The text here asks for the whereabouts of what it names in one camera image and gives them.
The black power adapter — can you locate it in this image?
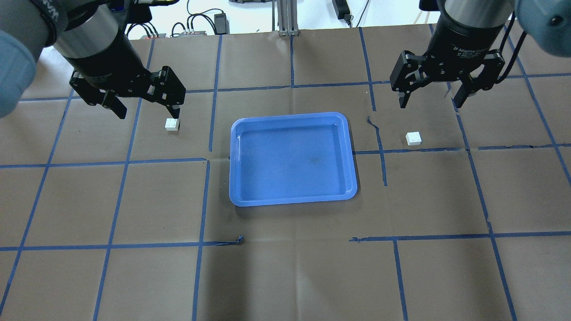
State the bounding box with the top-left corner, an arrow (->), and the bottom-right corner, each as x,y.
214,13 -> 230,35

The aluminium frame post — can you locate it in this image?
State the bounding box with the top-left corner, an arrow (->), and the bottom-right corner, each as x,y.
277,0 -> 299,37

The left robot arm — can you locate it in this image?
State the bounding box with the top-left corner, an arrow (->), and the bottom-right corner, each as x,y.
0,0 -> 186,119

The brown paper table cover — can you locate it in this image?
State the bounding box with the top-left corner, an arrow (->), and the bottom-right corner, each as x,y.
1,25 -> 570,321

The white block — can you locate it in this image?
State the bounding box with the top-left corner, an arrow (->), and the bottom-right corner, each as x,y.
405,132 -> 422,146
164,118 -> 180,131

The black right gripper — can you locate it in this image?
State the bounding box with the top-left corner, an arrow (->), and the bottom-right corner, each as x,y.
389,16 -> 505,108

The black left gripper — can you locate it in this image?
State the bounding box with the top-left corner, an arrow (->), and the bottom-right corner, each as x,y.
69,34 -> 186,119

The blue plastic tray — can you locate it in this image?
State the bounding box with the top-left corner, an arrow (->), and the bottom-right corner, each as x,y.
229,112 -> 358,207

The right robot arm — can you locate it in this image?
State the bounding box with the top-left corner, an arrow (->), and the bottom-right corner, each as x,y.
390,0 -> 571,108

